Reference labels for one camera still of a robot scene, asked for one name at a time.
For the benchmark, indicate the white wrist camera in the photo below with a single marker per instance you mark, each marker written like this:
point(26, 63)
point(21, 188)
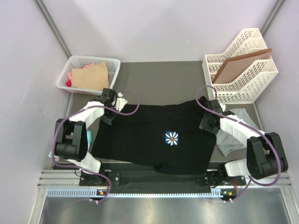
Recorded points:
point(223, 107)
point(120, 102)

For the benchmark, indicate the brown cardboard sheet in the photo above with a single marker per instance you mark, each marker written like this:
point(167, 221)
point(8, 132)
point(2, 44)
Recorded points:
point(233, 67)

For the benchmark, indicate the cream perforated file organizer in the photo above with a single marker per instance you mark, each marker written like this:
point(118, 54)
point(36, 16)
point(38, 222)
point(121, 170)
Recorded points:
point(252, 81)

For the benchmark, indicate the grey t-shirt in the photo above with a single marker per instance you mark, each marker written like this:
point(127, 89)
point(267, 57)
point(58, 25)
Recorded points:
point(228, 143)

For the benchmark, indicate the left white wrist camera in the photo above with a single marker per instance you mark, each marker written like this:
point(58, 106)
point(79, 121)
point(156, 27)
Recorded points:
point(120, 102)

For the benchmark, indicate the teal cat ear headphones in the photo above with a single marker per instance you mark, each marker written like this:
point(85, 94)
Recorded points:
point(89, 141)

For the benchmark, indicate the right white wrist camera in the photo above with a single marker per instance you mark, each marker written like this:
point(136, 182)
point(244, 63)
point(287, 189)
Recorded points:
point(223, 107)

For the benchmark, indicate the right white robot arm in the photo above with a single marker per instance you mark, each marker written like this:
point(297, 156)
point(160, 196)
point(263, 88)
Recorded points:
point(265, 153)

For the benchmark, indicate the tan folded t-shirt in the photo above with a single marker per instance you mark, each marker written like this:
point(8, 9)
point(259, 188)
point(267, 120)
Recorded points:
point(91, 77)

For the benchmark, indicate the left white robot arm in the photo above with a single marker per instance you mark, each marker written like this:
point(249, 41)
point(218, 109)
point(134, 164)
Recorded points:
point(72, 134)

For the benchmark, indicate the black daisy print t-shirt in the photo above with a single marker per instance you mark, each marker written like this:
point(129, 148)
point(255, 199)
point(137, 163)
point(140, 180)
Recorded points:
point(166, 137)

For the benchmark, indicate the white plastic laundry basket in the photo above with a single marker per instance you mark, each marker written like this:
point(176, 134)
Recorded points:
point(79, 62)

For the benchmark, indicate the white slotted cable duct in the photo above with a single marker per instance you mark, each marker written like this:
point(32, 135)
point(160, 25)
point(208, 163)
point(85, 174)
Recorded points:
point(97, 193)

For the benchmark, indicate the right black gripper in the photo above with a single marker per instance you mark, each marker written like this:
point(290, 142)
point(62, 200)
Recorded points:
point(204, 125)

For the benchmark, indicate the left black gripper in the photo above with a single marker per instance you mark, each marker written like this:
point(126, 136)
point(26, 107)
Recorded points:
point(108, 121)

